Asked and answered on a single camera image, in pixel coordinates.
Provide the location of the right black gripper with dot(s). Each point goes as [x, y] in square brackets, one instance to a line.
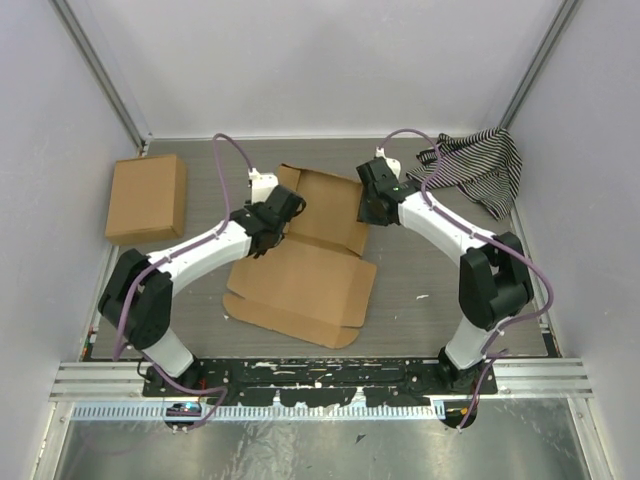
[365, 216]

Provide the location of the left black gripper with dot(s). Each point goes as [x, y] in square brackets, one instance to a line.
[254, 208]

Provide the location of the brown cardboard box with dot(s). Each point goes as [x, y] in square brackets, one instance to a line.
[147, 201]
[315, 285]

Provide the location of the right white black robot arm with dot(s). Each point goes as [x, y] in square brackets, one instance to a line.
[494, 284]

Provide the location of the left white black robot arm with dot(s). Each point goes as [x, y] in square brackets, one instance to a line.
[137, 300]

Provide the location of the black white striped cloth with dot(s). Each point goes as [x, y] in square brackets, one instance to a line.
[485, 167]

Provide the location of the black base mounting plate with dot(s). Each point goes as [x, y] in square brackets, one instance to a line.
[322, 382]

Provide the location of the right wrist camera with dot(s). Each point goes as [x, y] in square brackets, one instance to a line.
[393, 164]

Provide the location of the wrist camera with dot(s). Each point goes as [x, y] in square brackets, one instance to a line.
[393, 164]
[261, 185]

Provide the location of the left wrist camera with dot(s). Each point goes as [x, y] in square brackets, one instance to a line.
[261, 185]

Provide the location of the white slotted cable duct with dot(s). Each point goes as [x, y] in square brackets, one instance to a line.
[191, 411]

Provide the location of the aluminium front rail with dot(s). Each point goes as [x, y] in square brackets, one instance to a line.
[519, 377]

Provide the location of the left aluminium corner post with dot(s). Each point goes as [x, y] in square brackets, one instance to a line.
[90, 55]

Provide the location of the aluminium corner post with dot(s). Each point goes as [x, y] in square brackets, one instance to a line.
[559, 24]
[90, 55]

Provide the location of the right aluminium corner post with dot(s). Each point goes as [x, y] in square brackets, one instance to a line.
[559, 24]

